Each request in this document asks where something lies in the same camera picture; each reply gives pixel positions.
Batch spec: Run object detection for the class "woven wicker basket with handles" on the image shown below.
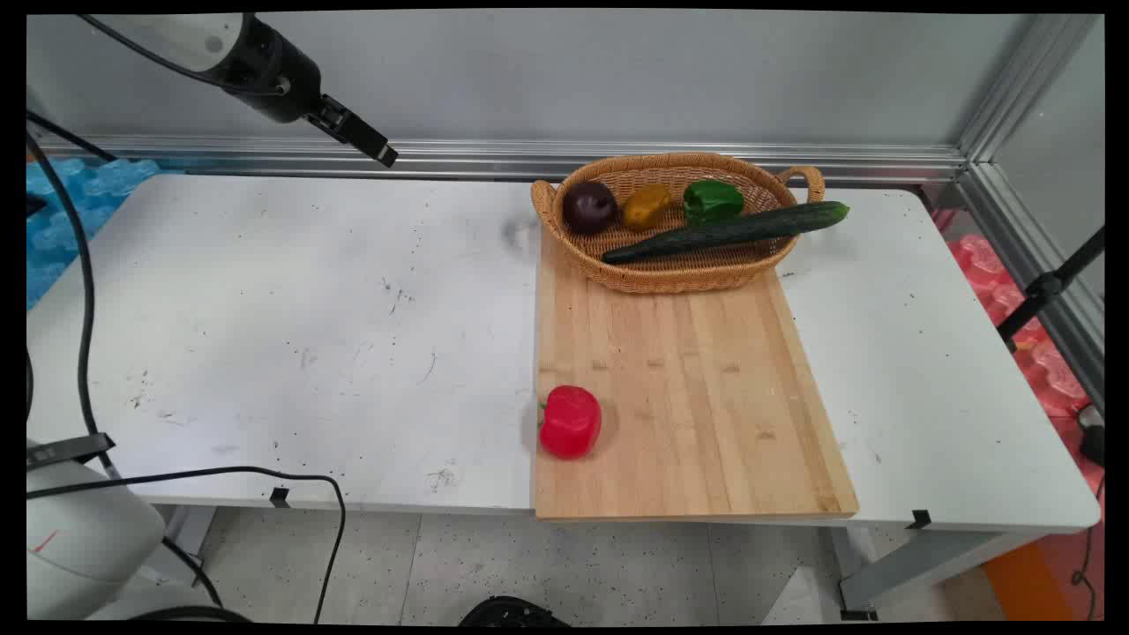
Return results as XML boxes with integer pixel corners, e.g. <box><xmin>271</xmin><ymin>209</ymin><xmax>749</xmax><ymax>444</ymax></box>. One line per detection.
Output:
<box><xmin>530</xmin><ymin>152</ymin><xmax>826</xmax><ymax>295</ymax></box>

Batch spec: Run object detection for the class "aluminium frame corner post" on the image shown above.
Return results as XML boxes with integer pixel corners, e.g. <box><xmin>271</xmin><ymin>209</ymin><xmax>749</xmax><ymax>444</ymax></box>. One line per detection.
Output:
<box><xmin>957</xmin><ymin>13</ymin><xmax>1103</xmax><ymax>167</ymax></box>

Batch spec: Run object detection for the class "thin black floor cable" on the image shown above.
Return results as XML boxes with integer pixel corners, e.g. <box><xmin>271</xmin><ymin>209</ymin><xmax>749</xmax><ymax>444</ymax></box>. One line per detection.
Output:
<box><xmin>26</xmin><ymin>466</ymin><xmax>347</xmax><ymax>623</ymax></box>

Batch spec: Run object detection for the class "black tripod stand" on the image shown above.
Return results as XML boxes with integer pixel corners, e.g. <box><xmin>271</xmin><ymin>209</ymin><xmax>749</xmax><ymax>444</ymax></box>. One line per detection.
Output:
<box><xmin>997</xmin><ymin>228</ymin><xmax>1105</xmax><ymax>354</ymax></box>

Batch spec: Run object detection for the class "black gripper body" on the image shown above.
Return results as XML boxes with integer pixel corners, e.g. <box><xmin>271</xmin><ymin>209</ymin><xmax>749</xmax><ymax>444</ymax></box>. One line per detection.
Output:
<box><xmin>216</xmin><ymin>18</ymin><xmax>324</xmax><ymax>124</ymax></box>

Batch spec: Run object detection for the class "red bell pepper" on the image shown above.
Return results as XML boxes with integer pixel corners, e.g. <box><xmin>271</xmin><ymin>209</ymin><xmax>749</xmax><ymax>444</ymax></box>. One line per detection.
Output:
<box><xmin>538</xmin><ymin>385</ymin><xmax>603</xmax><ymax>460</ymax></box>

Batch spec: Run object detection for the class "short aluminium frame rail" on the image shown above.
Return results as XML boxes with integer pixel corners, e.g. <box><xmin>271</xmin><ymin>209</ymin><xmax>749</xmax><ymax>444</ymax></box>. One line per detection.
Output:
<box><xmin>957</xmin><ymin>161</ymin><xmax>1105</xmax><ymax>414</ymax></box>

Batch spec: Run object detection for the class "grey angled table leg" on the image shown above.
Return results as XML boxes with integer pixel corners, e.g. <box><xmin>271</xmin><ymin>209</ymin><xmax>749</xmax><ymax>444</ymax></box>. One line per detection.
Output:
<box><xmin>829</xmin><ymin>527</ymin><xmax>1050</xmax><ymax>621</ymax></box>

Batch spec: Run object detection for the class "black power adapter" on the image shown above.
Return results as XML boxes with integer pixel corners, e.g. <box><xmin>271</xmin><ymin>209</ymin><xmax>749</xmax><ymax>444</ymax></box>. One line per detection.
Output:
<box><xmin>1077</xmin><ymin>404</ymin><xmax>1105</xmax><ymax>467</ymax></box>

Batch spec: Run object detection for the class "thin black dangling cable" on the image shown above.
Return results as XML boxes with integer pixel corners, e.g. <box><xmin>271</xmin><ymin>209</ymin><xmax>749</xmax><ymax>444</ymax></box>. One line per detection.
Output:
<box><xmin>1071</xmin><ymin>476</ymin><xmax>1105</xmax><ymax>620</ymax></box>

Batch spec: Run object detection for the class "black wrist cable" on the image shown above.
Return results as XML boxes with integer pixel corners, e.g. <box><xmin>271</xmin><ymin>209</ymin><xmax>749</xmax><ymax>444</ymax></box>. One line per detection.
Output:
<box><xmin>78</xmin><ymin>13</ymin><xmax>290</xmax><ymax>96</ymax></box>

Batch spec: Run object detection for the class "green bell pepper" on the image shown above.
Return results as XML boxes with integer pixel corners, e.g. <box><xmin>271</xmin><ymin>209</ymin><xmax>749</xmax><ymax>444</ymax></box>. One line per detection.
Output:
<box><xmin>683</xmin><ymin>179</ymin><xmax>745</xmax><ymax>226</ymax></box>

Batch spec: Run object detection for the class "dark purple plum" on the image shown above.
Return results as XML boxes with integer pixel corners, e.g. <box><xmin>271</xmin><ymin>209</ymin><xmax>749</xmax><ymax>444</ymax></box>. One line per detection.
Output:
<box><xmin>563</xmin><ymin>180</ymin><xmax>618</xmax><ymax>235</ymax></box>

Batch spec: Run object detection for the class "grey straight table leg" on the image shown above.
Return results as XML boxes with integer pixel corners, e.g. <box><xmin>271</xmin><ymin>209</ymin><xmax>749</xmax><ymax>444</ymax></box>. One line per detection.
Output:
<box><xmin>159</xmin><ymin>504</ymin><xmax>218</xmax><ymax>588</ymax></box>

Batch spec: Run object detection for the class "red foam mat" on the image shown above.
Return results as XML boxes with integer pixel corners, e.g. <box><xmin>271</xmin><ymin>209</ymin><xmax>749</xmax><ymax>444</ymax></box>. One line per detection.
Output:
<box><xmin>933</xmin><ymin>207</ymin><xmax>1105</xmax><ymax>495</ymax></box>

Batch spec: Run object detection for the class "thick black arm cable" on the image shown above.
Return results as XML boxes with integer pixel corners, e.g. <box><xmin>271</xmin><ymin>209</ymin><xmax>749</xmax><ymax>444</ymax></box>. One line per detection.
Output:
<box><xmin>26</xmin><ymin>131</ymin><xmax>116</xmax><ymax>468</ymax></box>

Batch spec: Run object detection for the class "wooden cutting board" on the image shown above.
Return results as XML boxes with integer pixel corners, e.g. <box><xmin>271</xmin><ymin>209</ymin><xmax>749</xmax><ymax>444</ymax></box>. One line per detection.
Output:
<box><xmin>533</xmin><ymin>225</ymin><xmax>860</xmax><ymax>521</ymax></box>

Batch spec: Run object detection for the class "long aluminium frame rail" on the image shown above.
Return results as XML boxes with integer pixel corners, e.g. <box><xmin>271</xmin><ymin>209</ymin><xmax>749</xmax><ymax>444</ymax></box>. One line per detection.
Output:
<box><xmin>53</xmin><ymin>134</ymin><xmax>968</xmax><ymax>186</ymax></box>

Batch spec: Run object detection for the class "thin black background cable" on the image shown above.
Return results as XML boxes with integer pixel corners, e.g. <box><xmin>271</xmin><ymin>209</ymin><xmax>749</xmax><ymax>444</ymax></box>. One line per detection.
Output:
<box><xmin>26</xmin><ymin>109</ymin><xmax>117</xmax><ymax>163</ymax></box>

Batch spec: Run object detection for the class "yellow bell pepper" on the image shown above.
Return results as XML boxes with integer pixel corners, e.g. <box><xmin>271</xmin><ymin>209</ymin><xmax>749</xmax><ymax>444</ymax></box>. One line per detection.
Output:
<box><xmin>623</xmin><ymin>183</ymin><xmax>673</xmax><ymax>232</ymax></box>

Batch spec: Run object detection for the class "long dark green cucumber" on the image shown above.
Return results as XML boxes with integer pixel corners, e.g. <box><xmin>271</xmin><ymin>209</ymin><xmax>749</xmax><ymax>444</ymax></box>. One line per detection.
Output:
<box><xmin>602</xmin><ymin>201</ymin><xmax>850</xmax><ymax>265</ymax></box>

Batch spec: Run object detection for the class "black velcro cable strap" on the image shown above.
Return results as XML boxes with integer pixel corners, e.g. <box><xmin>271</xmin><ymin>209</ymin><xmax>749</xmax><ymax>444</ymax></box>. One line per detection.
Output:
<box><xmin>26</xmin><ymin>433</ymin><xmax>116</xmax><ymax>470</ymax></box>

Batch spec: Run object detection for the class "blue foam mat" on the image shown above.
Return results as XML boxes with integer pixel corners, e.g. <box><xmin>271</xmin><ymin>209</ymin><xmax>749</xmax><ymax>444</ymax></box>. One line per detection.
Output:
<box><xmin>26</xmin><ymin>157</ymin><xmax>161</xmax><ymax>310</ymax></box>

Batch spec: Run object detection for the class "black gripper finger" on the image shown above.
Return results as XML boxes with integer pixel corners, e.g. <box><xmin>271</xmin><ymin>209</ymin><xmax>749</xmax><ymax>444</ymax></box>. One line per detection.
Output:
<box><xmin>318</xmin><ymin>93</ymin><xmax>390</xmax><ymax>150</ymax></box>
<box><xmin>308</xmin><ymin>108</ymin><xmax>400</xmax><ymax>168</ymax></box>

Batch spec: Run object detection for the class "black round floor object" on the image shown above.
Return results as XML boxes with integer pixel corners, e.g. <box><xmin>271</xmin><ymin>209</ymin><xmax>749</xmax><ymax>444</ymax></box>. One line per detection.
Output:
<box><xmin>459</xmin><ymin>596</ymin><xmax>571</xmax><ymax>627</ymax></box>

